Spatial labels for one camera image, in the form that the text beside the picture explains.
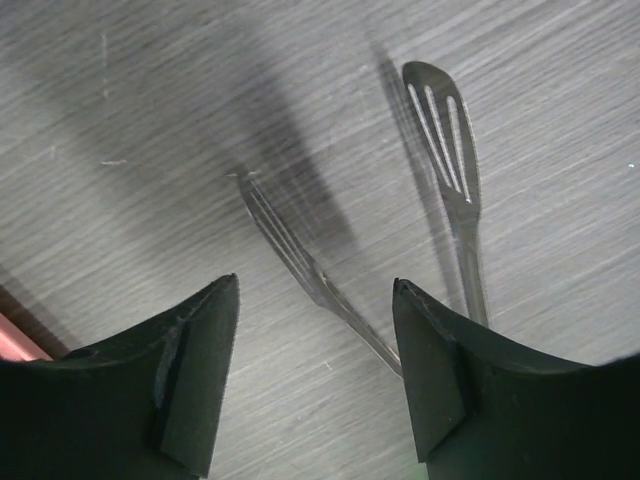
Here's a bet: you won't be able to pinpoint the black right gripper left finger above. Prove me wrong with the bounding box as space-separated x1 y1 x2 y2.
1 274 239 479

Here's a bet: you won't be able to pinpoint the stainless steel tongs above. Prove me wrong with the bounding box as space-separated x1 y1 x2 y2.
233 61 488 377

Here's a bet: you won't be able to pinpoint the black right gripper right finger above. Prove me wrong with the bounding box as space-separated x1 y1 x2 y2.
392 279 639 479

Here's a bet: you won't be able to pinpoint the pink tray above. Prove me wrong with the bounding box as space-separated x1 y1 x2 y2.
0 314 51 362

